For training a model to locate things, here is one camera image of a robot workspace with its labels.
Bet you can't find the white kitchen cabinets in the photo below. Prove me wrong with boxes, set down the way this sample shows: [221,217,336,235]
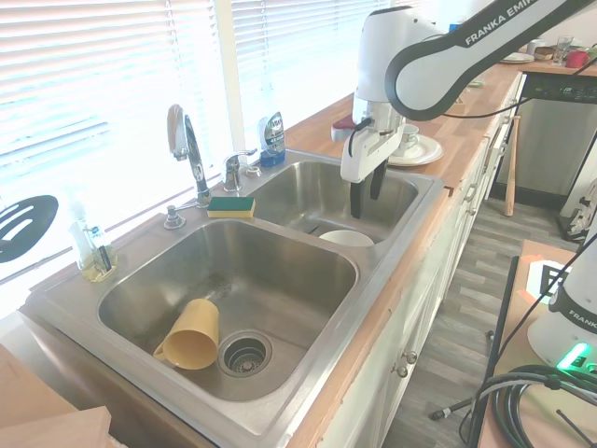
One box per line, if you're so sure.
[284,74,526,448]

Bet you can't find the yellow plastic cup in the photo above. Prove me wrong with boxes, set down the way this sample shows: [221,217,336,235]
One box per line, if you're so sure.
[153,298,221,371]

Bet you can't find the clear drinking glass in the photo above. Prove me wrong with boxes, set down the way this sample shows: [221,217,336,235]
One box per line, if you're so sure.
[551,35,575,67]

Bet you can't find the black slotted spatula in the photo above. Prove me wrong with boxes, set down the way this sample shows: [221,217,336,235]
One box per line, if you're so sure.
[0,194,61,265]

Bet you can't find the white window blind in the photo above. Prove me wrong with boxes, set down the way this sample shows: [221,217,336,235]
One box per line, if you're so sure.
[229,0,402,146]
[0,0,221,286]

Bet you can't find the coiled black cable bundle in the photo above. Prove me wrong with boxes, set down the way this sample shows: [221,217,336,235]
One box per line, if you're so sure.
[483,363,597,448]

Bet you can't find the white bowl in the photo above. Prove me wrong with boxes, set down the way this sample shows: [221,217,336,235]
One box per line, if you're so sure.
[318,229,376,248]

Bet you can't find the stainless steel dishwasher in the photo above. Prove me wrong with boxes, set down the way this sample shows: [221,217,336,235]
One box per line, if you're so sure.
[488,71,597,201]

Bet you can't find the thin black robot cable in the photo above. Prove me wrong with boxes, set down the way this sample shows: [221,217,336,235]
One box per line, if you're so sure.
[440,60,597,119]

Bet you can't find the green and yellow sponge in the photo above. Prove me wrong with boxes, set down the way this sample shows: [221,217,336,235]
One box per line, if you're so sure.
[206,195,257,220]

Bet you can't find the white dinner plate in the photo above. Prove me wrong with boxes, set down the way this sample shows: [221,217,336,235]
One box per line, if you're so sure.
[386,136,444,167]

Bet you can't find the red and white scrubber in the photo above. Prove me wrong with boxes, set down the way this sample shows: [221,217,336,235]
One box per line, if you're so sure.
[330,116,356,142]

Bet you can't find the dish soap bottle blue cap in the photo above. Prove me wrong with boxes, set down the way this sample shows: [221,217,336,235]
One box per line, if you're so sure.
[257,110,287,169]

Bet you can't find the wooden robot mounting table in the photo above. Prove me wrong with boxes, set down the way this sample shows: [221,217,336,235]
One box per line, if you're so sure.
[478,239,597,448]

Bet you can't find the metal sink drain strainer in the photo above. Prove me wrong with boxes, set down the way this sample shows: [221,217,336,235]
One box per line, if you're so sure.
[217,329,274,378]

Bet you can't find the brown cardboard box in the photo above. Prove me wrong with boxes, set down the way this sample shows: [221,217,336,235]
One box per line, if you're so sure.
[0,342,114,448]

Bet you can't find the clear bottle in yellow holder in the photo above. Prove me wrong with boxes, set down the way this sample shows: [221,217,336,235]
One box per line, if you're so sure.
[68,195,118,284]

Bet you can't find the chrome sink soap pump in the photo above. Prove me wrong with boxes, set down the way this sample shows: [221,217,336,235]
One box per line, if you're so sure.
[162,203,186,231]

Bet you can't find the white appliance with black cord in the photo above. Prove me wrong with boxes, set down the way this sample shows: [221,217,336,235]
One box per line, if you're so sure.
[556,170,597,245]

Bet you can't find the stainless steel double sink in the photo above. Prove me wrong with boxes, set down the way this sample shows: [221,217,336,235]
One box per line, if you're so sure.
[22,147,450,448]

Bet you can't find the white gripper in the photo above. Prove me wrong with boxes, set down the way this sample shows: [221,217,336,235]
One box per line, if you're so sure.
[340,116,407,221]

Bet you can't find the white teacup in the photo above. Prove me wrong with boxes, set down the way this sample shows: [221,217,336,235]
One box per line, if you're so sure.
[398,123,422,151]

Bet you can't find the wooden baseball bat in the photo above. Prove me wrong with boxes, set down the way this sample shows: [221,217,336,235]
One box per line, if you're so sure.
[503,113,523,217]

